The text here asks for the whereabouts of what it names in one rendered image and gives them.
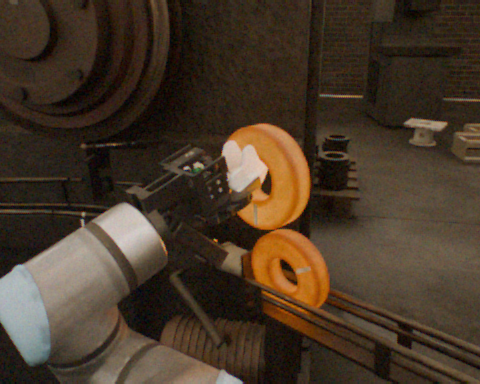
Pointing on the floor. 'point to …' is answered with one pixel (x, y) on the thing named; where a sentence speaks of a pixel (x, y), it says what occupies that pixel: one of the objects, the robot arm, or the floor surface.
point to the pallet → (335, 177)
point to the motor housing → (200, 342)
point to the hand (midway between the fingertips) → (261, 165)
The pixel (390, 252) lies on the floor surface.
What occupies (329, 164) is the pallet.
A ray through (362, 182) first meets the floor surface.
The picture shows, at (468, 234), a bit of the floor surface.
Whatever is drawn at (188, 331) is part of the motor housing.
